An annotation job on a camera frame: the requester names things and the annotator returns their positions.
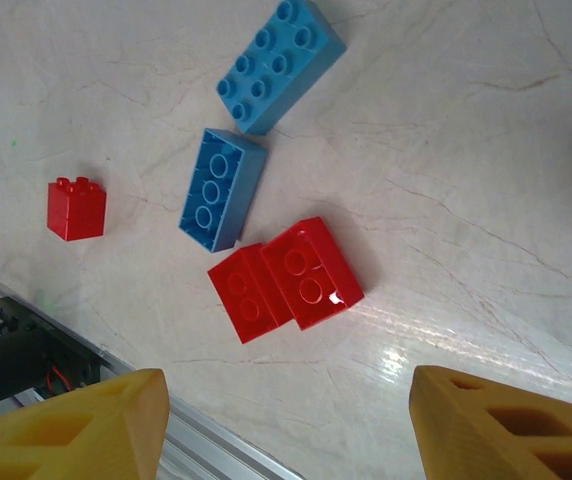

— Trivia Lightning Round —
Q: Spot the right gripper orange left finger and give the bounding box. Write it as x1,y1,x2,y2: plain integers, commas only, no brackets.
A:
0,368,171,480

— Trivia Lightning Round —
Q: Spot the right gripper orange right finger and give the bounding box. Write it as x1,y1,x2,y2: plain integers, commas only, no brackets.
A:
408,364,572,480

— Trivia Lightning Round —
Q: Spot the small red lego brick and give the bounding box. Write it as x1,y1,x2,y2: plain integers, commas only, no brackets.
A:
47,176,109,244

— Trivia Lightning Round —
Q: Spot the blue eight-stud lego brick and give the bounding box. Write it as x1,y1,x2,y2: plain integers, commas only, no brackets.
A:
178,127,269,253
215,0,348,136

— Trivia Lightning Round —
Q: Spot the aluminium front rail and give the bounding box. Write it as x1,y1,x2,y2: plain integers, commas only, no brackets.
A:
0,259,297,480

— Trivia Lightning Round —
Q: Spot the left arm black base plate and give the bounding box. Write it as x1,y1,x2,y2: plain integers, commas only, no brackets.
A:
0,295,105,396

